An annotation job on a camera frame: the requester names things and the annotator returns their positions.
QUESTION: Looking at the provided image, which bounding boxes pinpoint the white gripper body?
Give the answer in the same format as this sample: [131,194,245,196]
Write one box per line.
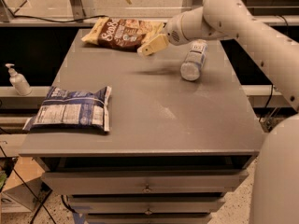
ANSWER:
[164,12,189,46]

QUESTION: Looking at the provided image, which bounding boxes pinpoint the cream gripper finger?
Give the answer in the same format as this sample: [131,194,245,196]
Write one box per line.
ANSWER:
[137,34,169,56]

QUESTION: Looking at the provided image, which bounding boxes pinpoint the brown chip bag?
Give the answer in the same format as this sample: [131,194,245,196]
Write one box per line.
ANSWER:
[81,17,164,51]

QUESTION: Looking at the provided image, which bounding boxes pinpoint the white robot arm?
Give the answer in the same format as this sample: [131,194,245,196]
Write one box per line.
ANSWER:
[137,0,299,224]

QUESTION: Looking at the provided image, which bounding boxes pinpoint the blue chip bag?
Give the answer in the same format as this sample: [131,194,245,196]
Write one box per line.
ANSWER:
[23,86,112,132]

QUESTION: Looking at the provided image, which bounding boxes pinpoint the clear plastic water bottle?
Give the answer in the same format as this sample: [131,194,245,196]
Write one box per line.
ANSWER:
[180,39,207,81]

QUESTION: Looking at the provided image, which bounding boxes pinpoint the grey drawer cabinet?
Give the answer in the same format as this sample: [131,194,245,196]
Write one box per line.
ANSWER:
[21,39,263,224]

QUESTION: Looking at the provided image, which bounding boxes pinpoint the white pump dispenser bottle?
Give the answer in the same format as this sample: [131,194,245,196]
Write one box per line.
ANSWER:
[6,63,32,96]

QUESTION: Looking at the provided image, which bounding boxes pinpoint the cardboard box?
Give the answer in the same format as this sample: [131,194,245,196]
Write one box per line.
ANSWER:
[1,157,44,214]

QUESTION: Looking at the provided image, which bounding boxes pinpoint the left metal frame post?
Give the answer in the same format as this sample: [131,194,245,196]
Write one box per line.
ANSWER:
[69,0,95,20]

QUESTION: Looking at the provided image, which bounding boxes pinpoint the black cable on ledge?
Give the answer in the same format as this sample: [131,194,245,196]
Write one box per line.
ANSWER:
[0,0,108,24]

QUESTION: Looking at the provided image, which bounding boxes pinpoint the black floor cable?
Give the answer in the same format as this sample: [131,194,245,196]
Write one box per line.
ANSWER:
[0,145,58,224]

